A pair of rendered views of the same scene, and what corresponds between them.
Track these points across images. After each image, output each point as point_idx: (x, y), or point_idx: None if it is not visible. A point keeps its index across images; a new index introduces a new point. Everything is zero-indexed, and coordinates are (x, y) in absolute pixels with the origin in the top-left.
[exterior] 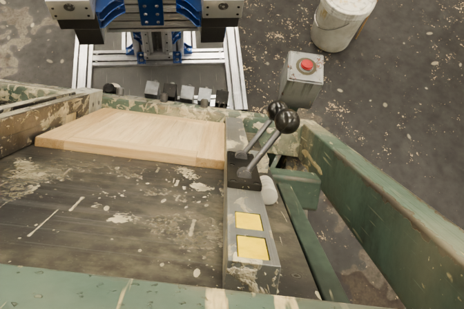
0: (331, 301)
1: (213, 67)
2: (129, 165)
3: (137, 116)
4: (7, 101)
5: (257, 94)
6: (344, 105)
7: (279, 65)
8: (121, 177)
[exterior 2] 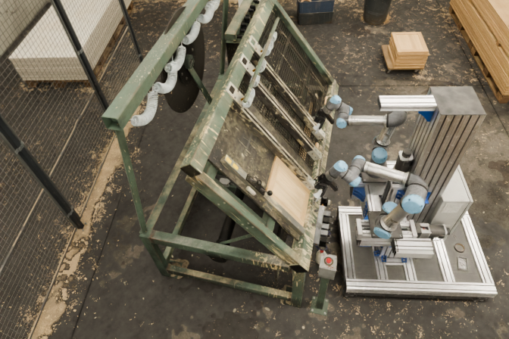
0: (221, 184)
1: (374, 273)
2: (265, 172)
3: (303, 197)
4: (313, 165)
5: (369, 310)
6: None
7: (394, 330)
8: (258, 166)
